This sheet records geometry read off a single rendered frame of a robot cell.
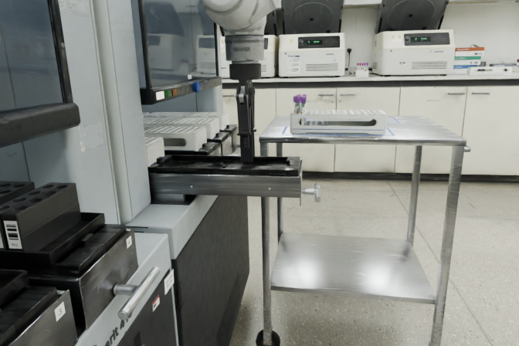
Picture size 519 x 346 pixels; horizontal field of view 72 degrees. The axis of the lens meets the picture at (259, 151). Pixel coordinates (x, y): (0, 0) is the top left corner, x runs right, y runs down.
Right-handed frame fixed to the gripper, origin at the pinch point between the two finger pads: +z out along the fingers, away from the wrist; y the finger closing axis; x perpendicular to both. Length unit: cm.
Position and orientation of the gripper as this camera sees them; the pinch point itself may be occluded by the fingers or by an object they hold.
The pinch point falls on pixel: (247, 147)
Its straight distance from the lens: 88.6
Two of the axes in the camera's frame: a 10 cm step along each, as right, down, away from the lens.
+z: 0.2, 9.7, 2.5
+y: -1.3, 2.5, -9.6
